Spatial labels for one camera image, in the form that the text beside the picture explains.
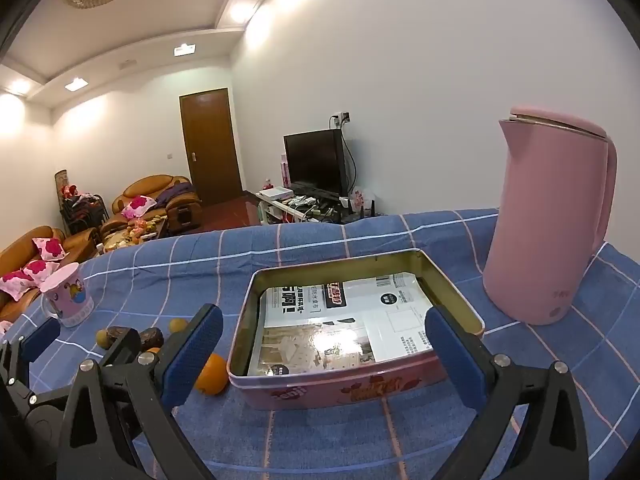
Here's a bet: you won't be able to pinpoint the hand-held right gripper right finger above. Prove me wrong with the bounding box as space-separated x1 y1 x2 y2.
424 305 591 480

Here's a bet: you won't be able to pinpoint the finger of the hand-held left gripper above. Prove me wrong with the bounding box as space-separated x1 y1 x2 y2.
0 316 62 391
25 329 142 411

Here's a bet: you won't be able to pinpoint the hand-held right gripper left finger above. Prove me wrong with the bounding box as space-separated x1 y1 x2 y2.
59 304 224 480

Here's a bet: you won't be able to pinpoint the large orange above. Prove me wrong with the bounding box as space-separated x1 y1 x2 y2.
194 353 228 396

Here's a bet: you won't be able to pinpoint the pink metal tin box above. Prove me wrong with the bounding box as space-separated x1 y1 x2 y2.
227 248 487 411

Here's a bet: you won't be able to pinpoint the pink cartoon mug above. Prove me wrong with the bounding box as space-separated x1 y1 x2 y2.
39 262 96 328

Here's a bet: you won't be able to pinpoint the pink flowered pillow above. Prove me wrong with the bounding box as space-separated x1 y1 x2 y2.
0 260 60 301
32 237 67 262
122 196 157 220

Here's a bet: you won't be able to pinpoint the printed paper sheets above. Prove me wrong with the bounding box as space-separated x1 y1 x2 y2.
248 271 435 377

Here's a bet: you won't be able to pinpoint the brown leather sofa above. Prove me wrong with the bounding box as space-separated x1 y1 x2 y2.
0 226 101 321

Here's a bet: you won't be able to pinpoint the dark coffee table with food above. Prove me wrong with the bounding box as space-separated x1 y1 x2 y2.
97 215 168 253

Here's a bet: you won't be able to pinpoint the stacked chairs with clothes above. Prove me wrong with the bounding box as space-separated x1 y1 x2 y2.
60 185 108 233

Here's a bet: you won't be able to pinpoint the blue plaid blanket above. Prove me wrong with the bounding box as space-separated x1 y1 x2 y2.
0 208 640 480

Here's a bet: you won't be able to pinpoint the purple cloth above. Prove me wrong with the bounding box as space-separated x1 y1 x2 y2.
157 180 196 206

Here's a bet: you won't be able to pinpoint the brown leather armchair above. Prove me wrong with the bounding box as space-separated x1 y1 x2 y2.
111 175 203 233

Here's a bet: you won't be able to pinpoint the pink electric kettle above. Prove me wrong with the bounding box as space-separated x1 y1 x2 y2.
482 106 618 326

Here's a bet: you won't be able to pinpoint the white television stand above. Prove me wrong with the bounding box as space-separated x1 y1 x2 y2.
256 190 346 226

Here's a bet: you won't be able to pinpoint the brown wooden door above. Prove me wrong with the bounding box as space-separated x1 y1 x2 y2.
179 88 244 207

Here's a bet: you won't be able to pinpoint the black television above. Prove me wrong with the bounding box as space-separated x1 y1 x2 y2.
283 129 349 197

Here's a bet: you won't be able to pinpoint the black power cable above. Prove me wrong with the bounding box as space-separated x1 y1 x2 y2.
329 115 359 197

